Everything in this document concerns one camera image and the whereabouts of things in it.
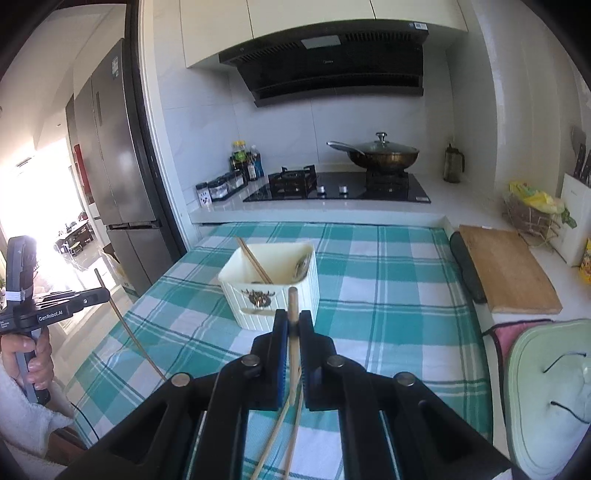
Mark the distant wooden table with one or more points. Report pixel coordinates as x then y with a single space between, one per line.
71 235

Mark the black range hood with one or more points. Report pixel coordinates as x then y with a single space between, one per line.
332 60

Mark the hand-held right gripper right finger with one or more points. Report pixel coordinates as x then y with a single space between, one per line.
311 360

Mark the dark door frame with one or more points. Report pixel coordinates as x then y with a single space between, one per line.
150 161

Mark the dark sauce bottle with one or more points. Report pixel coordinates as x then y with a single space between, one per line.
251 170

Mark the metal spoon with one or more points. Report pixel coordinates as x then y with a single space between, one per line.
302 265

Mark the white knife block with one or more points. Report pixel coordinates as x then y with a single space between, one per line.
577 221

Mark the wooden cutting board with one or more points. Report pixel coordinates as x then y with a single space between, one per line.
508 267

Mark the pink cloth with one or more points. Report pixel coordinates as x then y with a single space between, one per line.
501 337

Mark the light green plastic lid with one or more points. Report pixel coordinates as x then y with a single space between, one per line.
540 378

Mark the red hanging ornament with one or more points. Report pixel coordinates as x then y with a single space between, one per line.
78 170

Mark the yellow plastic bag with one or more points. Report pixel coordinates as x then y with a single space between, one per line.
535 196

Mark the white spice jar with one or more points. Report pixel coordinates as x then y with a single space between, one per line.
203 194

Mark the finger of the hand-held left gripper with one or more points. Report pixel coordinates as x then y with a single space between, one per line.
87 304
69 294

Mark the yellow-capped sauce bottle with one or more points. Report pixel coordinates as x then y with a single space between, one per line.
239 154

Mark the yellow cup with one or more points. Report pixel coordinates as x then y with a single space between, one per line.
586 263

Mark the glass wok lid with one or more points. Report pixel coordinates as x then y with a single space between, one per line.
383 146

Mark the dark glass jug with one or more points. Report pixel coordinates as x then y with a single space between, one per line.
452 164

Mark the grey refrigerator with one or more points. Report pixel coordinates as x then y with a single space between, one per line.
115 161

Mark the person's left forearm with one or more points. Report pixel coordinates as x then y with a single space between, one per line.
27 415

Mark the cardboard box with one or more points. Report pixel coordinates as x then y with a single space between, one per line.
117 274

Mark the black gas cooktop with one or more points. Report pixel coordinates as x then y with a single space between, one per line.
341 188

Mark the teal plaid tablecloth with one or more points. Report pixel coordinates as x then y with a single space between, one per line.
392 300

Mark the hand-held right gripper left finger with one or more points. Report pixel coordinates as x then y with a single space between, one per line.
279 360

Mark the cream wall cabinet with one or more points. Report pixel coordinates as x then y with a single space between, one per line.
323 14

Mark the dark wok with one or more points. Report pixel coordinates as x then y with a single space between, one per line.
383 160

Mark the cream ribbed utensil holder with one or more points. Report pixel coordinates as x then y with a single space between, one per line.
272 300

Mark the blue-label bottle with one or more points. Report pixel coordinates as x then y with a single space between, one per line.
258 161

